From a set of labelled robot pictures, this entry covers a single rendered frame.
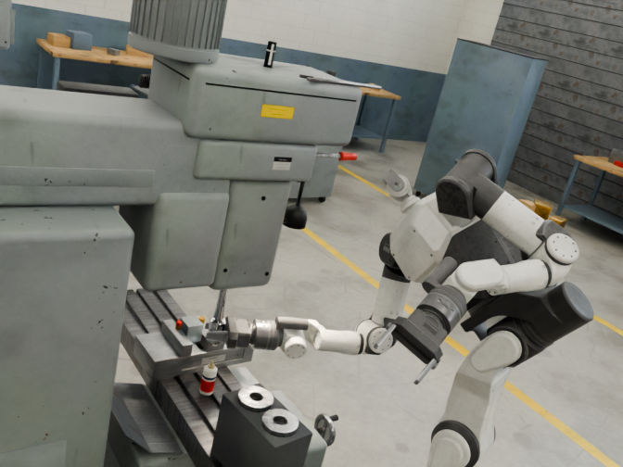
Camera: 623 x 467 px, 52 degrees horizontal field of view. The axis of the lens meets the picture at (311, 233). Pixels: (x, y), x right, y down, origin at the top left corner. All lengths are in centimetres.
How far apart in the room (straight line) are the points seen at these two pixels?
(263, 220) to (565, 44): 866
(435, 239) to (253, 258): 47
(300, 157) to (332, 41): 825
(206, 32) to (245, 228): 50
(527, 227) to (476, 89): 608
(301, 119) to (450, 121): 623
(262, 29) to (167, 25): 777
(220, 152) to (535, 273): 77
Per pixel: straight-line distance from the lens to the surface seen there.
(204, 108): 144
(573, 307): 167
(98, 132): 140
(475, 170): 163
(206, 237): 158
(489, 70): 759
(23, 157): 138
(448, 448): 189
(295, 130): 157
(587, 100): 976
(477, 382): 180
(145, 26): 145
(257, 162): 156
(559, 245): 158
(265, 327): 189
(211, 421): 189
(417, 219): 169
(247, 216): 163
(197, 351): 203
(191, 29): 143
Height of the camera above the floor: 210
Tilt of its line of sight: 21 degrees down
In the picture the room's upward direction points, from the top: 14 degrees clockwise
